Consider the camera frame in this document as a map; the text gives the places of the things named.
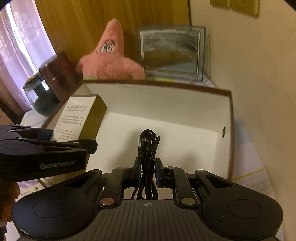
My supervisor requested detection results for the black cable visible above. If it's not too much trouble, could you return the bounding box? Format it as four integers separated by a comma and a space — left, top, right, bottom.
131, 128, 161, 201

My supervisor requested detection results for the pink starfish plush toy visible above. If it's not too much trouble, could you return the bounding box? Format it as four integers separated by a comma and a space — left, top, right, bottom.
76, 19, 144, 80

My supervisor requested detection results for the glass picture frame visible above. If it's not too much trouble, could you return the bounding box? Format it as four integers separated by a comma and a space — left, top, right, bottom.
137, 25, 206, 82

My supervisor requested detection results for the dark green glass lamp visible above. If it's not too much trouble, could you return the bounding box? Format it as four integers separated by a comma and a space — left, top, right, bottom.
23, 72, 60, 116

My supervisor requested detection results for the person left hand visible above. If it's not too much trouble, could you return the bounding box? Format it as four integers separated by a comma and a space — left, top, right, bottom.
1, 180, 20, 222

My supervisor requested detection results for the brown cylindrical canister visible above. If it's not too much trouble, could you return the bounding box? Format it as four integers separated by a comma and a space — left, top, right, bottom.
39, 51, 79, 101

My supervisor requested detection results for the pink sheer curtain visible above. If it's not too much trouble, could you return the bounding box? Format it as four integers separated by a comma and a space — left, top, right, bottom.
1, 1, 56, 114

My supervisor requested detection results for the yellow wooden door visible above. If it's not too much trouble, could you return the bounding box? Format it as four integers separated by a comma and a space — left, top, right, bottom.
35, 1, 191, 75

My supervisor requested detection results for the beige wall socket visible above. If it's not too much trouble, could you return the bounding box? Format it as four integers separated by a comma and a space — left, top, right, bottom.
210, 0, 231, 9
230, 0, 260, 18

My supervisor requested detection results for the olive white small box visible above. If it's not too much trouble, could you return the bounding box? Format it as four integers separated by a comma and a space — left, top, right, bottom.
51, 94, 107, 142

